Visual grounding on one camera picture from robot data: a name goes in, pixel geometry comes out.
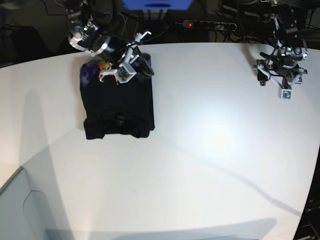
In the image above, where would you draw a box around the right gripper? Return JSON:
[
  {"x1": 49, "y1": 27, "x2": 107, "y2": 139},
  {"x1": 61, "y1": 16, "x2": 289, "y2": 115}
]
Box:
[{"x1": 98, "y1": 30, "x2": 154, "y2": 83}]

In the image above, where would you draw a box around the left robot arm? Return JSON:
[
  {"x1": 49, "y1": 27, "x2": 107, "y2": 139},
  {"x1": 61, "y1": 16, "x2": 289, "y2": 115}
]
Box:
[{"x1": 252, "y1": 0, "x2": 308, "y2": 91}]

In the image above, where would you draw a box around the black power strip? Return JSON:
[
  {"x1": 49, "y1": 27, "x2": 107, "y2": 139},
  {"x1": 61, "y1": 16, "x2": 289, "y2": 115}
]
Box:
[{"x1": 182, "y1": 20, "x2": 237, "y2": 32}]

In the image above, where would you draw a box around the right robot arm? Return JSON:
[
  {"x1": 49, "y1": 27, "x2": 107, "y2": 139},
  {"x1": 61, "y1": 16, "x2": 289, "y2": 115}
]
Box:
[{"x1": 63, "y1": 0, "x2": 154, "y2": 84}]

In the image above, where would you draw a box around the black T-shirt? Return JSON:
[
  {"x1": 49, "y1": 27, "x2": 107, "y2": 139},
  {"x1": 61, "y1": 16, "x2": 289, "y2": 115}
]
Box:
[{"x1": 79, "y1": 60, "x2": 155, "y2": 140}]

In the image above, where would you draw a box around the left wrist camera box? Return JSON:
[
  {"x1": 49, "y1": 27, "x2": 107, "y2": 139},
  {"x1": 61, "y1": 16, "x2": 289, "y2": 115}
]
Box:
[{"x1": 279, "y1": 88, "x2": 293, "y2": 100}]

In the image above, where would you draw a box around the blue plastic box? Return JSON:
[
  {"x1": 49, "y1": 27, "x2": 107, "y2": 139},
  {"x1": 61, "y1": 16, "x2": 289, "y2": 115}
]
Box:
[{"x1": 122, "y1": 0, "x2": 193, "y2": 10}]

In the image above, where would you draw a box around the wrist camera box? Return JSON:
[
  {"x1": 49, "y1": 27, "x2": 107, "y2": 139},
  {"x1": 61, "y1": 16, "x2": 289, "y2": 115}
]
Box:
[
  {"x1": 114, "y1": 67, "x2": 137, "y2": 84},
  {"x1": 279, "y1": 88, "x2": 293, "y2": 100}
]

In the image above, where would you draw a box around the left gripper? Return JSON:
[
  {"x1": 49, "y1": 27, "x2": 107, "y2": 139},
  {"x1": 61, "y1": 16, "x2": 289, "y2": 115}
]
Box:
[{"x1": 252, "y1": 53, "x2": 308, "y2": 89}]

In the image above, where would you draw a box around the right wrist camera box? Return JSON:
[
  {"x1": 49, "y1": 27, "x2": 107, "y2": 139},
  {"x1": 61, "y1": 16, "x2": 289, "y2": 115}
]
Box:
[{"x1": 114, "y1": 67, "x2": 137, "y2": 84}]

